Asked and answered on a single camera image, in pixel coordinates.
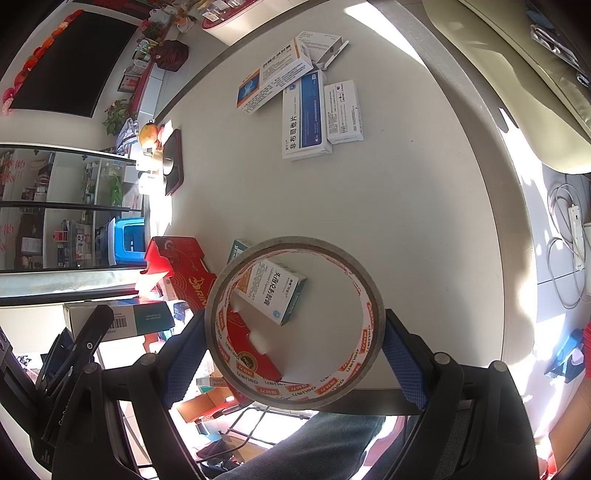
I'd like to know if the tape roll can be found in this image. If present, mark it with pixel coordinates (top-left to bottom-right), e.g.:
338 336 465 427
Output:
203 235 386 410

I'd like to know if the white dark teal medicine box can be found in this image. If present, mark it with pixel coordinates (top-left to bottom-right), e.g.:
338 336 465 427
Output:
64 300 177 343

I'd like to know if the glass display cabinet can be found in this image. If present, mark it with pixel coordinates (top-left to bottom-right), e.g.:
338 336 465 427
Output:
0 142 149 308

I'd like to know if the white cable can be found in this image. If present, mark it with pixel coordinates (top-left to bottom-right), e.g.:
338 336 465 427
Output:
546 184 591 308

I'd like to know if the white box with teal end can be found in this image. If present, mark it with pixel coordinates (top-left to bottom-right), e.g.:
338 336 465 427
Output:
235 258 308 327

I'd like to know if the green potted plant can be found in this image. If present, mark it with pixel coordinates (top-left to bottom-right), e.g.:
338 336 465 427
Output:
102 98 133 136

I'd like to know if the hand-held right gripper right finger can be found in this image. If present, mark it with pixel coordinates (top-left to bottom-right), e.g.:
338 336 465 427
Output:
382 309 539 480

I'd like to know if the orange yellow fruit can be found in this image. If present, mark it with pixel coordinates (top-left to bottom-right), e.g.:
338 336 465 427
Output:
137 121 161 148

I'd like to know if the white power strip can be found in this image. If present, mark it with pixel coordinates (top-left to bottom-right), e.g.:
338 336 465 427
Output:
566 204 590 269

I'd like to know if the brown cardboard box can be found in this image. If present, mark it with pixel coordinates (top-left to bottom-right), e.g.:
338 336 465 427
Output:
177 385 243 424

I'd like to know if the black television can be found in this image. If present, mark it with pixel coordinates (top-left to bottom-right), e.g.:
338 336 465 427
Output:
8 9 140 119

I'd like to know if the open white medicine box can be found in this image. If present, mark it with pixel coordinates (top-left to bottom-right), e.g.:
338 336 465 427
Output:
294 30 350 71

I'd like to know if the red cardboard box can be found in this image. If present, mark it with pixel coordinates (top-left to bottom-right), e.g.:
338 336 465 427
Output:
135 235 283 384

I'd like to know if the white blue medicine box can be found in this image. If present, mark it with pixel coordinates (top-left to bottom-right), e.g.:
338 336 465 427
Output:
281 69 334 162

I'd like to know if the dark wooden tray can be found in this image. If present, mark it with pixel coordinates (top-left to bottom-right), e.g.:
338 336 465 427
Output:
158 128 184 198

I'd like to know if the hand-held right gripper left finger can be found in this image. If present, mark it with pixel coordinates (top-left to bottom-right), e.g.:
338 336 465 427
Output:
51 314 206 480

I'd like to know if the row of red ornaments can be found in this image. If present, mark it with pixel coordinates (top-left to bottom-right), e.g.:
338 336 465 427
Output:
1 8 85 116

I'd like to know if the dark red bag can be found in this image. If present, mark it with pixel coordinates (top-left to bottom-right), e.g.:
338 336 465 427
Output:
154 39 191 73

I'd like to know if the orange blue medicine box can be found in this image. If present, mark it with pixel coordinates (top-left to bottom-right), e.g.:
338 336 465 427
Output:
235 39 315 114

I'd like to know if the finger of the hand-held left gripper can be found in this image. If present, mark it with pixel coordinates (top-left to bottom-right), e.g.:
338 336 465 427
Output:
37 330 75 398
76 305 115 370

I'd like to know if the blue plastic stool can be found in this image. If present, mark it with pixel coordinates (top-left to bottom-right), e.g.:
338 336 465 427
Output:
110 217 149 267

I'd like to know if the beige leather chair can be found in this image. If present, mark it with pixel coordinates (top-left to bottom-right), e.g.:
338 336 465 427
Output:
421 0 591 175

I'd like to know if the blue plastic object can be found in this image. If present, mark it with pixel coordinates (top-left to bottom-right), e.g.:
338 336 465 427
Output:
545 325 591 381

